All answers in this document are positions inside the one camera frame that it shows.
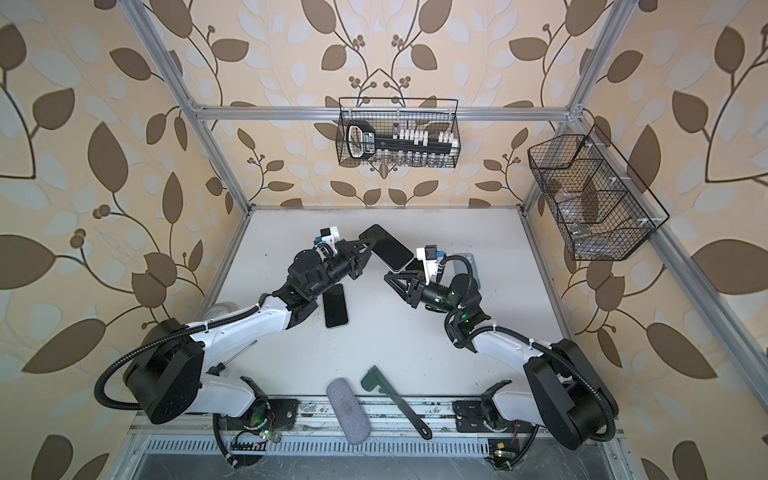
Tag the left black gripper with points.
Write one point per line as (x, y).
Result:
(346, 257)

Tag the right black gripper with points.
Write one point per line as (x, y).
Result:
(415, 284)

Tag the light blue phone case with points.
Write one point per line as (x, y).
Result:
(467, 266)

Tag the black smartphone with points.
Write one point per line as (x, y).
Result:
(335, 308)
(389, 250)
(415, 266)

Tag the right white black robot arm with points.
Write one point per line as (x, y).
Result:
(565, 394)

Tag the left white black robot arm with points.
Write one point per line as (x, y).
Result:
(176, 369)

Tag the grey felt glasses case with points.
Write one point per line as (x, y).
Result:
(351, 416)

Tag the green pipe wrench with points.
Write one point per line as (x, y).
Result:
(374, 378)

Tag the black socket tool set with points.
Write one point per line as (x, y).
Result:
(364, 142)

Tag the white tape roll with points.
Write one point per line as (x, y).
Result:
(218, 310)

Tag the back black wire basket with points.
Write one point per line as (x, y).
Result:
(432, 113)

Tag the black wire basket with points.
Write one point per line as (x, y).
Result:
(601, 206)
(432, 113)

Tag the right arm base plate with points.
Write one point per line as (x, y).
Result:
(481, 416)

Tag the black handled screwdriver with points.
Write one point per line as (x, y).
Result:
(231, 358)

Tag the right black wire basket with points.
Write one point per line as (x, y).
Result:
(601, 206)

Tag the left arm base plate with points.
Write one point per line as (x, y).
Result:
(243, 441)

